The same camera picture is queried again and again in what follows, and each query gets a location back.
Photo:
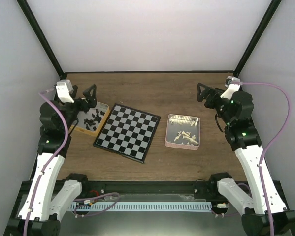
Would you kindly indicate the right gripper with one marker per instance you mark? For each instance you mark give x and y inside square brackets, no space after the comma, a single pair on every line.
[215,94]

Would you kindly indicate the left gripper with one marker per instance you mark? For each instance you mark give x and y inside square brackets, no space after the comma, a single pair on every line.
[92,102]

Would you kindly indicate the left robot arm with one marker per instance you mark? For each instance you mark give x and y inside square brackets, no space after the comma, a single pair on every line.
[43,211]

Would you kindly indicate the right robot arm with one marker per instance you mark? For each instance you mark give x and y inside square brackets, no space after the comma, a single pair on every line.
[262,211]

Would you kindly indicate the black chess pieces pile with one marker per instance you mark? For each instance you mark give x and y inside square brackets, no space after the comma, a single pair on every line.
[93,119]

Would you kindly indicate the yellow tin tray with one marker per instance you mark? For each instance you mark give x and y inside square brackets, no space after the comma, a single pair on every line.
[79,125]

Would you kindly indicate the pink tin tray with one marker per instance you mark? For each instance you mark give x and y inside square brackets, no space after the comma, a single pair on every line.
[181,123]

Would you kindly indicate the black and silver chessboard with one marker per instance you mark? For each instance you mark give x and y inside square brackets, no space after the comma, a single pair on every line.
[128,132]

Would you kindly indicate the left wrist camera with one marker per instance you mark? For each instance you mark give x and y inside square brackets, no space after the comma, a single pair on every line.
[64,84]

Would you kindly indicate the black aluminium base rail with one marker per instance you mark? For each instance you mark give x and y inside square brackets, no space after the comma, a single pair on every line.
[200,189]

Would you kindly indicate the left black frame post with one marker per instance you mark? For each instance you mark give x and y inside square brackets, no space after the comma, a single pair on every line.
[26,9]

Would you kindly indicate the black frame post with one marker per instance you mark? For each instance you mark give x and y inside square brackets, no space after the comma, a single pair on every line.
[26,9]
[269,13]

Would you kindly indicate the right black frame post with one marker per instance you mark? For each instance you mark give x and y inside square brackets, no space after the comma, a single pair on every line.
[269,13]

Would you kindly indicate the blue slotted cable duct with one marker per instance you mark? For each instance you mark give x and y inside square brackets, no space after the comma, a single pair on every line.
[145,206]

